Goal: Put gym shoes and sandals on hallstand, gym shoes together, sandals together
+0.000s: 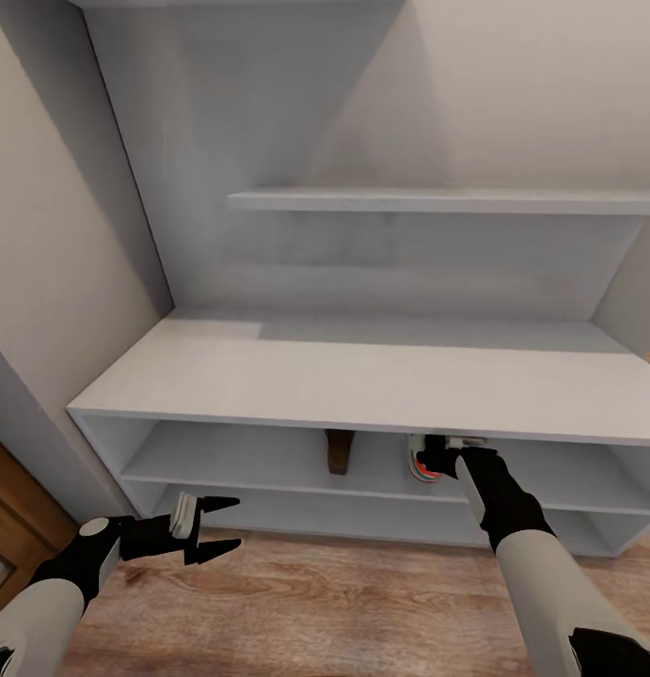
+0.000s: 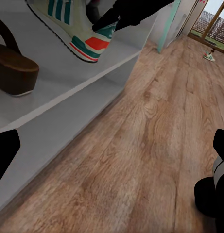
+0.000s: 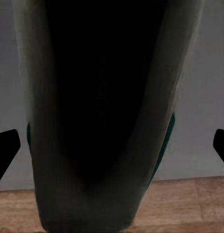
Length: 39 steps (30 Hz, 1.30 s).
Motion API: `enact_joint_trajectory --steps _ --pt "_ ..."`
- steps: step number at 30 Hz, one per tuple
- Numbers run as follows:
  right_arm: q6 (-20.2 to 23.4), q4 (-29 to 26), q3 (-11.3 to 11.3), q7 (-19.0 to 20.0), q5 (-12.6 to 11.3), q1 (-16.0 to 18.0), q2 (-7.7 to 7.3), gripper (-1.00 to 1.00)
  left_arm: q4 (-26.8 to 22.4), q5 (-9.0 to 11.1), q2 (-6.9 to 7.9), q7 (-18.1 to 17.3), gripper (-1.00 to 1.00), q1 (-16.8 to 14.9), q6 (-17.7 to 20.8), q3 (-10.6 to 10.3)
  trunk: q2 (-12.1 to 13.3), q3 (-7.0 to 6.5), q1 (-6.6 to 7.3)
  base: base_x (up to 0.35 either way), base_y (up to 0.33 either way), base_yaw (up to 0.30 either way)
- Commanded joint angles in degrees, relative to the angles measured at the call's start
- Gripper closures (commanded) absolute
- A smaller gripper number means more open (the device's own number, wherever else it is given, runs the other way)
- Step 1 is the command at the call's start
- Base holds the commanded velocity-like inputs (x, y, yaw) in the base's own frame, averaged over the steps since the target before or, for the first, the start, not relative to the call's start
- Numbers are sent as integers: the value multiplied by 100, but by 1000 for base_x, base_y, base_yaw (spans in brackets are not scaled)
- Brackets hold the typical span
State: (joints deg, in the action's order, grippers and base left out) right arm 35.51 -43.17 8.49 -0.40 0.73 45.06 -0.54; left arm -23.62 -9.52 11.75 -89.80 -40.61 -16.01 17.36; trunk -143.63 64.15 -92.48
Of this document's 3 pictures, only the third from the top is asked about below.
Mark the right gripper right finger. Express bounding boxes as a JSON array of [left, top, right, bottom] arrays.
[[213, 129, 224, 161]]

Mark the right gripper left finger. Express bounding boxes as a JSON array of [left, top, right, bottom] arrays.
[[0, 129, 20, 180]]

